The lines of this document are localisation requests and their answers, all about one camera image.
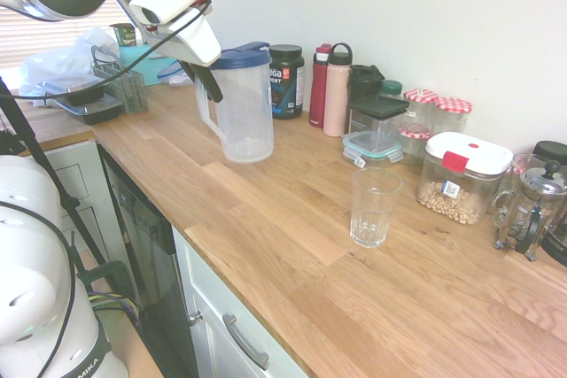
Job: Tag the black dishwasher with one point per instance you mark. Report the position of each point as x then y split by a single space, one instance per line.
150 236

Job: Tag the white cabinet door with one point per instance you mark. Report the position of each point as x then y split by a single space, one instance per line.
212 289

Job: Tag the zip bag with blue seal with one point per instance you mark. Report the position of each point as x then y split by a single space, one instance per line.
175 79

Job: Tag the glass container with teal lid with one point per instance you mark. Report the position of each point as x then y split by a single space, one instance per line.
370 148

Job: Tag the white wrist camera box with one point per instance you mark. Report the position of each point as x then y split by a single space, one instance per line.
170 2

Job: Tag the green yogurt cup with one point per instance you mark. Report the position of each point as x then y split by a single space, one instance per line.
124 35

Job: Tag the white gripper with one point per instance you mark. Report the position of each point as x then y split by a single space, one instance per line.
190 39

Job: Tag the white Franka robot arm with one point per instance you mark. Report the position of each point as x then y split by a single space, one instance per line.
26 263

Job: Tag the clear drinking glass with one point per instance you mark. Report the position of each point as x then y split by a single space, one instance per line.
374 210

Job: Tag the clear pitcher with blue lid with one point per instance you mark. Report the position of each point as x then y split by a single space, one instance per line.
248 121

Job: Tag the black takeout container clear lid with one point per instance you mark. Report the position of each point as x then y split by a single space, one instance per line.
73 88
95 112

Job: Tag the jar with black lid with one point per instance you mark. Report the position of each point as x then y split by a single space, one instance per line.
551 150

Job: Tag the grey cutlery basket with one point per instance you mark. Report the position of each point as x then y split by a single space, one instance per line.
128 94

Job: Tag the red water bottle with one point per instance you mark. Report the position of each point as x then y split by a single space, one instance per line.
318 94

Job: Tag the black appliance base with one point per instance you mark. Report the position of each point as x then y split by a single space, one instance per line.
556 243

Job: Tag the small jar red checkered lid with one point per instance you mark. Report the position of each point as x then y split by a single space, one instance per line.
414 134

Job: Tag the dark green clamp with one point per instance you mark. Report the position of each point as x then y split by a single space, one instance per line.
115 272

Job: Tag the black protein powder tub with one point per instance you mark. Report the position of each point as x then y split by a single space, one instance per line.
290 86

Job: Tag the glass French press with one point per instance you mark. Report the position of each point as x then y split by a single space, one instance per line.
547 201

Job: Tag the black shaker bottle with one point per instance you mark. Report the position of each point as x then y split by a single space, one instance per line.
365 81

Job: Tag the black tripod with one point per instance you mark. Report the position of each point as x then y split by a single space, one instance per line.
40 154

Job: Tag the clear glass mug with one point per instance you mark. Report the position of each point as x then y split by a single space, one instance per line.
509 205

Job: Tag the white plastic bag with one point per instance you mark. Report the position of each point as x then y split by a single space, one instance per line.
57 59

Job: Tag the square canister with black lid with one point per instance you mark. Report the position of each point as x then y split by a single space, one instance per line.
376 108

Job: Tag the glass jar red checkered lid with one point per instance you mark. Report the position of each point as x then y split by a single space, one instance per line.
420 97
454 105

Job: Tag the white drawer cabinet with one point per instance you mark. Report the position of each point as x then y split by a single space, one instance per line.
80 183

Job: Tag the window blinds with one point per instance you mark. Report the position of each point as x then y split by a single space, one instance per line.
44 37

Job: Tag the silver cabinet knob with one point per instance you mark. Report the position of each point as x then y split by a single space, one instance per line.
195 318

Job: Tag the jar with green lid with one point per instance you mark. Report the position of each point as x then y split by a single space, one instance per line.
392 88

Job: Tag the teal bread box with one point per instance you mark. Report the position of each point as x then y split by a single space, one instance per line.
133 52

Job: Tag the pink bottle with black cap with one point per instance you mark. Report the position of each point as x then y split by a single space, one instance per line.
335 103

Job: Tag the cereal container white lid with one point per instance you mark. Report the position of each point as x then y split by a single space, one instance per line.
465 152

